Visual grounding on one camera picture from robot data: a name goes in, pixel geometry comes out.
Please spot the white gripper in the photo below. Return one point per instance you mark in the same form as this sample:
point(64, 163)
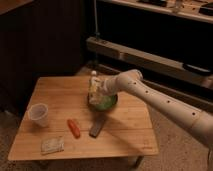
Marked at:
point(101, 88)

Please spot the small clear bottle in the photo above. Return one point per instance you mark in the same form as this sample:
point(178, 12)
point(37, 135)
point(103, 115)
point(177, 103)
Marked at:
point(94, 84)

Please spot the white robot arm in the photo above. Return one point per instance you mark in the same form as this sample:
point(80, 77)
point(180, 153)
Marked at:
point(196, 122)

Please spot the green ceramic bowl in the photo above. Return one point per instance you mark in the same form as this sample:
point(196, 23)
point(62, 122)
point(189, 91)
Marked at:
point(101, 102)

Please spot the long grey bench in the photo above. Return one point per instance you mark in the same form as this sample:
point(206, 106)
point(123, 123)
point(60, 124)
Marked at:
point(149, 61)

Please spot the grey rectangular block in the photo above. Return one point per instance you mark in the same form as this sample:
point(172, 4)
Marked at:
point(97, 126)

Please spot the metal pole stand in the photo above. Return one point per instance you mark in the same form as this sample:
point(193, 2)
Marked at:
point(97, 33)

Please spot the orange carrot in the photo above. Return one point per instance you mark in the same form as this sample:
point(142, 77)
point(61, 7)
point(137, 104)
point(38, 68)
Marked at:
point(73, 128)

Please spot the wooden table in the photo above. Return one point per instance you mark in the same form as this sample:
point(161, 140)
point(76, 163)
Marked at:
point(127, 132)

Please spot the clear plastic cup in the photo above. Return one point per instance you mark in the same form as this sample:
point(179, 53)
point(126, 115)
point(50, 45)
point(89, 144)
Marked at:
point(38, 113)

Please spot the upper shelf with items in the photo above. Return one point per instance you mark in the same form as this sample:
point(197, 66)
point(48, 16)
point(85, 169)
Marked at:
point(188, 9)

